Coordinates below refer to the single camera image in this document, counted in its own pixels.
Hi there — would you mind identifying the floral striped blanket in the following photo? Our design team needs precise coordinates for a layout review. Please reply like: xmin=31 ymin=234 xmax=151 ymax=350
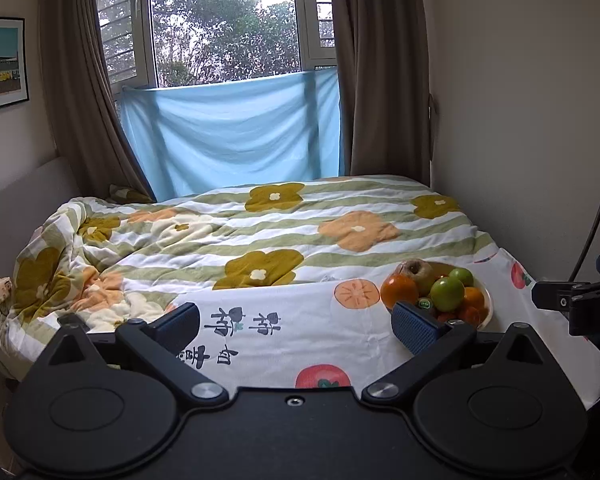
xmin=0 ymin=175 xmax=501 ymax=382

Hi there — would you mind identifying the large green apple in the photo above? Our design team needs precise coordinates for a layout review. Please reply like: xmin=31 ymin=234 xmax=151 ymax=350
xmin=430 ymin=277 xmax=466 ymax=314

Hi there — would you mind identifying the large orange persimmon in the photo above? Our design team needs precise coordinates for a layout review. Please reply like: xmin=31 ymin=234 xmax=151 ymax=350
xmin=380 ymin=273 xmax=420 ymax=311

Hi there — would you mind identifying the small green fruit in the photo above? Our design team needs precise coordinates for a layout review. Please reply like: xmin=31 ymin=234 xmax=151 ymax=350
xmin=448 ymin=267 xmax=475 ymax=289

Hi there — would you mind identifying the window with white frame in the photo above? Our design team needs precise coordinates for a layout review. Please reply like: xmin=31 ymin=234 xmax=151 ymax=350
xmin=94 ymin=0 xmax=339 ymax=89

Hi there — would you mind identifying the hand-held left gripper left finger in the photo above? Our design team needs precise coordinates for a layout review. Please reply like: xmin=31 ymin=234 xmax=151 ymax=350
xmin=42 ymin=302 xmax=231 ymax=409

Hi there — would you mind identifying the black cable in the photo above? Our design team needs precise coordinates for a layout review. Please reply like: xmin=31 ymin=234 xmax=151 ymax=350
xmin=568 ymin=162 xmax=600 ymax=282

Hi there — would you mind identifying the wrinkled brown apple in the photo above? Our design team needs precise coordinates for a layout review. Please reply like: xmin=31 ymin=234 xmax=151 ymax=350
xmin=398 ymin=258 xmax=436 ymax=294

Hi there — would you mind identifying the framed wall picture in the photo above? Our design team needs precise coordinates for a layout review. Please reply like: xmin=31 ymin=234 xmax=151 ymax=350
xmin=0 ymin=16 xmax=31 ymax=116

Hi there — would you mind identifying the cream oval bowl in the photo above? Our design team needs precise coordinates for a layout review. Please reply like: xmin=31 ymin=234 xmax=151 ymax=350
xmin=379 ymin=261 xmax=495 ymax=334

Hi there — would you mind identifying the light blue cloth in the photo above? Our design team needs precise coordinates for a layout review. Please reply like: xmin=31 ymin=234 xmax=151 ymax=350
xmin=117 ymin=68 xmax=344 ymax=201

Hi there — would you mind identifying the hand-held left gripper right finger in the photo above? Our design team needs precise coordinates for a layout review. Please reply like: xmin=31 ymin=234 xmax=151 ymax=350
xmin=361 ymin=301 xmax=557 ymax=407

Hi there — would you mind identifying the white fruit-print cloth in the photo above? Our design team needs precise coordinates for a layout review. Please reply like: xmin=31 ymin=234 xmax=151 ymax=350
xmin=166 ymin=247 xmax=600 ymax=412

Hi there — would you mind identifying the round yellow-orange orange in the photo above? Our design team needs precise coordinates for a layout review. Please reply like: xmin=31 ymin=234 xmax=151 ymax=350
xmin=462 ymin=286 xmax=486 ymax=311

